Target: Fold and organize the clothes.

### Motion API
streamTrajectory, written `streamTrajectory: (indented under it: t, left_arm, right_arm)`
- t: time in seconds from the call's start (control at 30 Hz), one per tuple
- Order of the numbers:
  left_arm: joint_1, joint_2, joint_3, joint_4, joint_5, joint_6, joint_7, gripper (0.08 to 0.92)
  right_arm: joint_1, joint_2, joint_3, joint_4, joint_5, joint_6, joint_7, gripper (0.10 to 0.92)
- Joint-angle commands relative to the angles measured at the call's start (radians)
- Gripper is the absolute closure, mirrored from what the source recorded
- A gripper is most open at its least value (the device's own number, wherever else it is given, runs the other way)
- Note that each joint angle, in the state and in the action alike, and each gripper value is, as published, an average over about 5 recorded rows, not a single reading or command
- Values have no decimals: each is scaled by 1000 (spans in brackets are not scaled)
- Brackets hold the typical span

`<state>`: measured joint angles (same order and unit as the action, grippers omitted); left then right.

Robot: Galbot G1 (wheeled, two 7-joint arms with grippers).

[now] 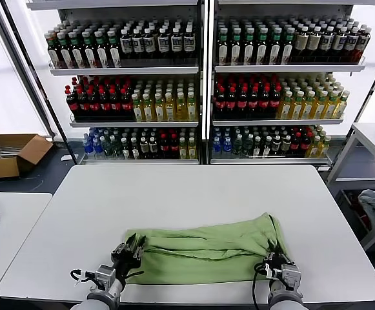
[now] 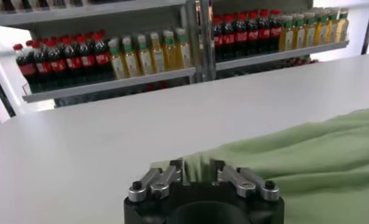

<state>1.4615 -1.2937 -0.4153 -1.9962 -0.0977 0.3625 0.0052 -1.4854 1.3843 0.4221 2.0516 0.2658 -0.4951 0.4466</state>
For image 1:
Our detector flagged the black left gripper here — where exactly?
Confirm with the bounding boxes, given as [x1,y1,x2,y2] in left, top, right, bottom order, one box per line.
[111,234,147,280]

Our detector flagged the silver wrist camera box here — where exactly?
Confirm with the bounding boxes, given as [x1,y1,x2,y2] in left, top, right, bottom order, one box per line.
[280,263,303,290]
[95,264,117,287]

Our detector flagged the green-cap dark tea bottle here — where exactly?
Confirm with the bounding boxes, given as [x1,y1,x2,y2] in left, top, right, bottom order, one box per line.
[256,27,269,65]
[281,27,295,65]
[243,27,256,65]
[229,27,242,65]
[46,30,61,69]
[94,30,110,68]
[57,31,74,69]
[218,27,230,65]
[269,27,282,65]
[81,30,97,68]
[106,30,122,68]
[69,30,85,69]

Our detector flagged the black slanted frame pole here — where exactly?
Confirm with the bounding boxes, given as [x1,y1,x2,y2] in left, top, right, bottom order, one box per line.
[345,41,375,152]
[0,0,79,164]

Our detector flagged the clear plastic wrapped packets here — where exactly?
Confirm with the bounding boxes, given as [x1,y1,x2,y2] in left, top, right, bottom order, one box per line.
[0,144,24,161]

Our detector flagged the dark storage bin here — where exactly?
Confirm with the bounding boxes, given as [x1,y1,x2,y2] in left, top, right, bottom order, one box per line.
[339,188,375,242]

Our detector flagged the dark bottle blue-white label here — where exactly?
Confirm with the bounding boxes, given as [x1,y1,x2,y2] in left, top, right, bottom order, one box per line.
[131,28,145,61]
[170,27,184,60]
[356,25,372,62]
[119,28,133,61]
[143,28,156,60]
[345,27,360,62]
[183,27,196,60]
[321,25,335,62]
[332,26,348,62]
[157,28,170,60]

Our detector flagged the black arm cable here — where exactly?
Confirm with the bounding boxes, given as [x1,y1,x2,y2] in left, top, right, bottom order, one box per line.
[251,262,272,310]
[70,269,97,287]

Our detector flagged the grey metal shelf unit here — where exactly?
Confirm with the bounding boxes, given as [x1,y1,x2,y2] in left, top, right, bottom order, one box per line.
[206,0,375,172]
[25,0,207,166]

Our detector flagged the brown cardboard box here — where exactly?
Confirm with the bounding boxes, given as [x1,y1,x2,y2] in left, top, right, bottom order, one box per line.
[0,133,54,180]

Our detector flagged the red-cap cola bottle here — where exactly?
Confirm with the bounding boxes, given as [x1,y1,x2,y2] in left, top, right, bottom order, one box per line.
[65,85,78,121]
[159,134,170,160]
[259,85,271,119]
[97,88,111,121]
[270,85,281,119]
[76,88,90,121]
[237,86,249,119]
[214,85,227,119]
[86,88,100,121]
[226,86,239,119]
[299,132,310,156]
[119,88,133,121]
[248,86,261,119]
[169,134,180,160]
[108,88,122,121]
[290,132,301,156]

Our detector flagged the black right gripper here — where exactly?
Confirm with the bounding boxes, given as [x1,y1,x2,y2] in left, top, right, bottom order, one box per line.
[263,242,290,279]

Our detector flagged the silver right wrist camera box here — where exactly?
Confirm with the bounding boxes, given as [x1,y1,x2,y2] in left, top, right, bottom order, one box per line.
[280,263,303,290]

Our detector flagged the light green polo shirt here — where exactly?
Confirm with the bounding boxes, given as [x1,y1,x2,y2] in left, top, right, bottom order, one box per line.
[122,212,288,285]

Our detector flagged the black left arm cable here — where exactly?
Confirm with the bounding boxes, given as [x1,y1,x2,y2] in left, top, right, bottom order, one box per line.
[70,269,97,287]

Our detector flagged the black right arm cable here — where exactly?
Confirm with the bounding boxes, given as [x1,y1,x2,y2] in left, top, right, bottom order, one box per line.
[251,262,272,310]

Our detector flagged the dark bottle beige label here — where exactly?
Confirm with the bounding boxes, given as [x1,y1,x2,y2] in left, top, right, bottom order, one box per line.
[295,26,309,62]
[308,25,323,62]

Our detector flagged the grey frame side table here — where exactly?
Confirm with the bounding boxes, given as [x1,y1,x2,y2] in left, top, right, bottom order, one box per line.
[325,121,375,251]

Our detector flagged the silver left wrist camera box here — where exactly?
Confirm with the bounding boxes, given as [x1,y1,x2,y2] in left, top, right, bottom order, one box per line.
[95,264,117,287]

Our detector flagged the red cloth item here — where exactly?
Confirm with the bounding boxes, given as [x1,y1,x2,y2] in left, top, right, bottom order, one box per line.
[354,192,370,229]

